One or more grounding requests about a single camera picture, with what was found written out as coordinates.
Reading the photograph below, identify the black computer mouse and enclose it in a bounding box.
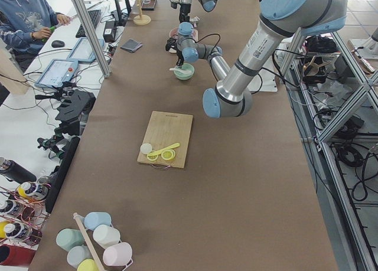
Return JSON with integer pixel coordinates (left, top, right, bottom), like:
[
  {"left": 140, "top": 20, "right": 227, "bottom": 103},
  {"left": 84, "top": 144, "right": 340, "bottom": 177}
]
[{"left": 51, "top": 40, "right": 65, "bottom": 48}]

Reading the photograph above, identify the black thermos bottle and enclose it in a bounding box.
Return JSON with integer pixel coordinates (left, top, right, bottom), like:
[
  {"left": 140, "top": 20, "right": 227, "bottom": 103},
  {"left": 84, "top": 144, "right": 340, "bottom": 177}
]
[{"left": 1, "top": 157, "right": 37, "bottom": 184}]

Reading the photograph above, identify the pink bowl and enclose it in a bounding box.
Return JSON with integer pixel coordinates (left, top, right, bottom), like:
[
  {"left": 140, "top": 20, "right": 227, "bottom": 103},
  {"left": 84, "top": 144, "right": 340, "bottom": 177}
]
[{"left": 168, "top": 25, "right": 197, "bottom": 48}]

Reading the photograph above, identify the yellow plastic spoon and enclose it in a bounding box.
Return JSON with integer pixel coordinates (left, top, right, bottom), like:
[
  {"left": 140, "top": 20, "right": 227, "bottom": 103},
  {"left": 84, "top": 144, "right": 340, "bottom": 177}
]
[{"left": 147, "top": 142, "right": 180, "bottom": 156}]

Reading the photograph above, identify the black power adapter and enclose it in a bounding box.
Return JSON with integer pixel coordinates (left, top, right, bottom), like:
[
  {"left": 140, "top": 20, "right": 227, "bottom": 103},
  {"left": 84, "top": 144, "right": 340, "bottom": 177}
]
[{"left": 103, "top": 21, "right": 117, "bottom": 43}]

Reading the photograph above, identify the pink plastic cup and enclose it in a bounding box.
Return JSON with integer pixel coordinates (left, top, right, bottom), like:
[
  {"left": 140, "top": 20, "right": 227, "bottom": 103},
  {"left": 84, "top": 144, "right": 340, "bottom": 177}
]
[{"left": 103, "top": 242, "right": 133, "bottom": 266}]

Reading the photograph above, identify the mint green bowl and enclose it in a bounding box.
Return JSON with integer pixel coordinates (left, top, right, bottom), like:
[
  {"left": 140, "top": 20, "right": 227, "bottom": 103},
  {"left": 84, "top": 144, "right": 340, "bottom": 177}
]
[{"left": 173, "top": 63, "right": 195, "bottom": 81}]

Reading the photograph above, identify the wooden mug tree stand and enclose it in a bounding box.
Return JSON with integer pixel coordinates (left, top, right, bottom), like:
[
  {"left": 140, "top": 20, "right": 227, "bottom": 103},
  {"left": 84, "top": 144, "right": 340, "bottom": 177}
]
[{"left": 129, "top": 0, "right": 151, "bottom": 25}]

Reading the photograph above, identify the lemon slice upper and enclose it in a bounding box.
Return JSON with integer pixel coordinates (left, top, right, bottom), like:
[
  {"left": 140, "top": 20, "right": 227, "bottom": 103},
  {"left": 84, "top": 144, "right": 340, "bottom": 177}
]
[{"left": 161, "top": 149, "right": 176, "bottom": 161}]

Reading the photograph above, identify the white plastic cup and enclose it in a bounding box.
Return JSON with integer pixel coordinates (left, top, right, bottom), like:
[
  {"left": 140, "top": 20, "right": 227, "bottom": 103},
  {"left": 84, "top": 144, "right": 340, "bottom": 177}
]
[{"left": 93, "top": 224, "right": 120, "bottom": 249}]

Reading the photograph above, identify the dark wooden tray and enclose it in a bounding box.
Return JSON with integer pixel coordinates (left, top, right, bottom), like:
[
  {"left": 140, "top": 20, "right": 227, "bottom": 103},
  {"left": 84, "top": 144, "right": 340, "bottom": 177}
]
[{"left": 142, "top": 0, "right": 157, "bottom": 11}]

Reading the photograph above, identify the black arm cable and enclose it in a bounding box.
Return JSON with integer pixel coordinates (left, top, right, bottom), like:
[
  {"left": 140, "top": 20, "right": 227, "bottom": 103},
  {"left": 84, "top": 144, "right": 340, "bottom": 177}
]
[{"left": 194, "top": 32, "right": 263, "bottom": 94}]

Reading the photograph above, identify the white camera post base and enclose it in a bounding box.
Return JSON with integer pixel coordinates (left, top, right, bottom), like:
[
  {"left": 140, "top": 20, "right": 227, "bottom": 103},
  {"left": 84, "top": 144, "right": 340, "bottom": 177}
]
[{"left": 239, "top": 30, "right": 281, "bottom": 92}]

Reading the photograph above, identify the metal ice scoop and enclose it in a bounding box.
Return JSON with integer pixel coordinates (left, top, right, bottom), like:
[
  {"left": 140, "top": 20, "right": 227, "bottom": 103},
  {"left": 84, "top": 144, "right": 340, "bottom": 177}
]
[{"left": 190, "top": 17, "right": 200, "bottom": 28}]

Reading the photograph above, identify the blue teach pendant far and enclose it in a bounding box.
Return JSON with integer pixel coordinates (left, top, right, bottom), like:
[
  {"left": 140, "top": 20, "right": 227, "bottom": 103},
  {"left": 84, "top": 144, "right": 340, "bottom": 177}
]
[{"left": 67, "top": 37, "right": 96, "bottom": 63}]

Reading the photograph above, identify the aluminium frame post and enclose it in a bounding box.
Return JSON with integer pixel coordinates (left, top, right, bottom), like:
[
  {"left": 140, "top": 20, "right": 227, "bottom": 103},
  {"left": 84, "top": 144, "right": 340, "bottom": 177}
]
[{"left": 71, "top": 0, "right": 110, "bottom": 78}]

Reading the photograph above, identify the red container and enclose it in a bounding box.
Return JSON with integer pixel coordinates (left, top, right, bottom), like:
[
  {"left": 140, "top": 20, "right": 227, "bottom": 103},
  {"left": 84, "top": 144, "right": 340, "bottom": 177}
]
[{"left": 1, "top": 244, "right": 36, "bottom": 267}]

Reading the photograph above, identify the blue teach pendant near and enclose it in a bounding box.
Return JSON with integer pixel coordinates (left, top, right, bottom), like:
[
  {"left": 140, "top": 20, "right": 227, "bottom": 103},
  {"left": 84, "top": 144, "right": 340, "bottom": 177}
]
[{"left": 34, "top": 59, "right": 79, "bottom": 89}]

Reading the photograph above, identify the yellow paint bottle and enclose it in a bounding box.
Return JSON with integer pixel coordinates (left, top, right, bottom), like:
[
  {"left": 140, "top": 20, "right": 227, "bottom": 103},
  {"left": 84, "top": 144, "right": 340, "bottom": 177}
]
[{"left": 19, "top": 182, "right": 48, "bottom": 201}]

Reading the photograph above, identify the blue teach pendant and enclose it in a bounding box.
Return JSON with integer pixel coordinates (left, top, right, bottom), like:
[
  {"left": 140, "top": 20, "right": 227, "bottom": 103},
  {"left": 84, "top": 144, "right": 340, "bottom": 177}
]
[
  {"left": 67, "top": 37, "right": 96, "bottom": 63},
  {"left": 34, "top": 59, "right": 79, "bottom": 89}
]

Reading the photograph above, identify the grey purple folded cloth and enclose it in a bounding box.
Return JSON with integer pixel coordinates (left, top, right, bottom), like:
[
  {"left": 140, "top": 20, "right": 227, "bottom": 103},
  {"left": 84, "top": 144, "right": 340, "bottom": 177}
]
[{"left": 120, "top": 38, "right": 143, "bottom": 53}]

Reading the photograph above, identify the black bar on table edge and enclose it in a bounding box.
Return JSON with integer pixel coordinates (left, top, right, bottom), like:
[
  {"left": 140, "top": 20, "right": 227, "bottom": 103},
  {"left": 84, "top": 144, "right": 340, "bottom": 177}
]
[{"left": 45, "top": 137, "right": 80, "bottom": 214}]

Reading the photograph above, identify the green plastic cup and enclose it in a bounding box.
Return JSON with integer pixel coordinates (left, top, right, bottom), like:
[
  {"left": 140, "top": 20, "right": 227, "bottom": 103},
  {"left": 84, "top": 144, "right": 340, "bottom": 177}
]
[{"left": 56, "top": 228, "right": 84, "bottom": 252}]

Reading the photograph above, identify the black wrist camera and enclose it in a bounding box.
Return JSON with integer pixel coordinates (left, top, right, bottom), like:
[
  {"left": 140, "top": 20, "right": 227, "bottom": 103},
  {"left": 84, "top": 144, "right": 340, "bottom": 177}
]
[{"left": 165, "top": 38, "right": 177, "bottom": 54}]

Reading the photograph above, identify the white ceramic spoon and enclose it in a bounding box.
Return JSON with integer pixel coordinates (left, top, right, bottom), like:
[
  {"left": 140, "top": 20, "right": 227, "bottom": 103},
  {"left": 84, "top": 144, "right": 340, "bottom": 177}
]
[{"left": 169, "top": 67, "right": 192, "bottom": 75}]

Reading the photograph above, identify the person in blue hoodie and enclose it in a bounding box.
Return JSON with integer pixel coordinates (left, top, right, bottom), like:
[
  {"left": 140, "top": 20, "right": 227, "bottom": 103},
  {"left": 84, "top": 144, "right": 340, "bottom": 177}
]
[{"left": 1, "top": 0, "right": 71, "bottom": 55}]

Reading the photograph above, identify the yellow plastic cup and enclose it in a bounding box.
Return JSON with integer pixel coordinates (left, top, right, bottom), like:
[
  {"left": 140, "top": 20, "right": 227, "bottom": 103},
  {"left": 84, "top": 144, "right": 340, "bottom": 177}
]
[{"left": 77, "top": 259, "right": 99, "bottom": 271}]

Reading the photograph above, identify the black keyboard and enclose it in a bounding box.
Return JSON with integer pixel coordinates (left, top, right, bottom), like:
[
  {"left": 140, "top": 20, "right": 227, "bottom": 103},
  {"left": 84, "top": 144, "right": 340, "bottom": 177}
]
[{"left": 75, "top": 9, "right": 102, "bottom": 38}]

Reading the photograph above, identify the cream rectangular tray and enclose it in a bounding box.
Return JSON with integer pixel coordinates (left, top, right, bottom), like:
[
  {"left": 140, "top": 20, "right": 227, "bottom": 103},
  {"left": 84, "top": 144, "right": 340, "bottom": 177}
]
[{"left": 168, "top": 30, "right": 198, "bottom": 54}]

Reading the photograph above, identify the wooden cup rack rod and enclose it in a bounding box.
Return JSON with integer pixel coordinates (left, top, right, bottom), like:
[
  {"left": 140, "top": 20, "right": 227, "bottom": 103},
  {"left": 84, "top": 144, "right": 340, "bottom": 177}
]
[{"left": 73, "top": 213, "right": 105, "bottom": 271}]

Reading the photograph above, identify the grey plastic cup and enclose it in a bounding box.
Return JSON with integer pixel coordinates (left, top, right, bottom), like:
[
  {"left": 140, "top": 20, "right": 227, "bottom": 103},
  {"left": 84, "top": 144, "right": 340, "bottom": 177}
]
[{"left": 67, "top": 246, "right": 92, "bottom": 269}]

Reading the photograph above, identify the blue plastic cup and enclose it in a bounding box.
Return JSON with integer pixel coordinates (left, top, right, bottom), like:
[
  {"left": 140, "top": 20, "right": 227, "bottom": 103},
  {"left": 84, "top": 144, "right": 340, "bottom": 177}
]
[{"left": 84, "top": 212, "right": 112, "bottom": 231}]

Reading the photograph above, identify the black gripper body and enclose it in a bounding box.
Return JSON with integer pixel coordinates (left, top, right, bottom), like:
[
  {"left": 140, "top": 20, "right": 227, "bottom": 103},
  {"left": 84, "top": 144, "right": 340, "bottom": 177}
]
[
  {"left": 179, "top": 3, "right": 191, "bottom": 22},
  {"left": 177, "top": 49, "right": 185, "bottom": 63}
]

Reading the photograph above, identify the copper wire bottle rack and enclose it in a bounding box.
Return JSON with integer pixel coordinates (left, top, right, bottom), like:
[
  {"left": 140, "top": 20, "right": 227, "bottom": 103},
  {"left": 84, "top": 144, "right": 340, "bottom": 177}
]
[{"left": 1, "top": 181, "right": 51, "bottom": 248}]

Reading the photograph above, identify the bamboo cutting board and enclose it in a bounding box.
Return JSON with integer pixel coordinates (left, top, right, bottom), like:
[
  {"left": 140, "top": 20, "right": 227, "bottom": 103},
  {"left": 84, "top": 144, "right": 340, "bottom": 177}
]
[{"left": 137, "top": 111, "right": 193, "bottom": 168}]

